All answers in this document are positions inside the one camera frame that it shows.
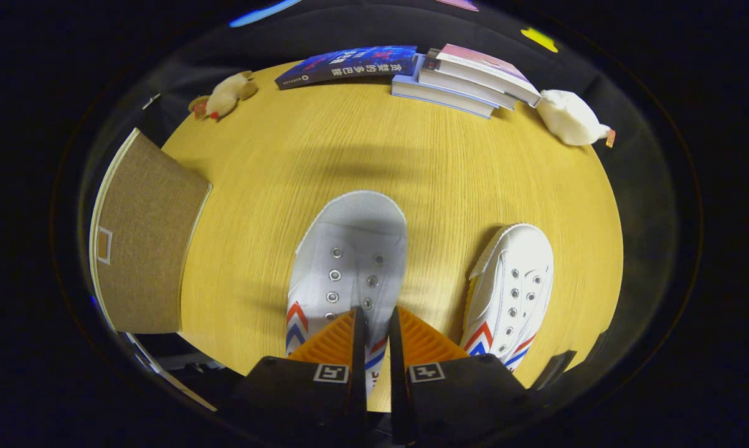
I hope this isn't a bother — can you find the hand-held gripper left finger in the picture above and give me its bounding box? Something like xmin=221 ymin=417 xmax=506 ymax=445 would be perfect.
xmin=234 ymin=306 xmax=370 ymax=436

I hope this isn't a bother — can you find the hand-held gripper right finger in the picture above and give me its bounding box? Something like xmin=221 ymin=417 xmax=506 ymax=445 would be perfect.
xmin=388 ymin=305 xmax=530 ymax=444

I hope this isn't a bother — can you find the white canvas shoe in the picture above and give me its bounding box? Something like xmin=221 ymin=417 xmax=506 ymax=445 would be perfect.
xmin=460 ymin=223 xmax=555 ymax=373
xmin=285 ymin=190 xmax=409 ymax=399

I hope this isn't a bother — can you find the beige fabric storage box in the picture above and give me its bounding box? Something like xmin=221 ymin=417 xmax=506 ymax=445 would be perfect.
xmin=90 ymin=128 xmax=213 ymax=335

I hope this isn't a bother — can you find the black table edge clamp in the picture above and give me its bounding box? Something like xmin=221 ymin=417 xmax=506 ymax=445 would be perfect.
xmin=533 ymin=350 xmax=577 ymax=390

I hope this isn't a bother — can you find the white plush toy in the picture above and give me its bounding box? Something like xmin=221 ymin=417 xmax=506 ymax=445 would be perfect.
xmin=536 ymin=90 xmax=616 ymax=148

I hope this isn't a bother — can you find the tan plush dog toy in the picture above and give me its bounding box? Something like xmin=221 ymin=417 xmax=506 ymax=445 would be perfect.
xmin=187 ymin=70 xmax=258 ymax=121

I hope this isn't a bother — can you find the pink cover book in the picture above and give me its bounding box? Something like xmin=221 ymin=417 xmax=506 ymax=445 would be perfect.
xmin=427 ymin=44 xmax=542 ymax=108

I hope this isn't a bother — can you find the dark blue book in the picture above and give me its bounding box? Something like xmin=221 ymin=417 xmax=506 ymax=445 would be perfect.
xmin=275 ymin=45 xmax=418 ymax=91

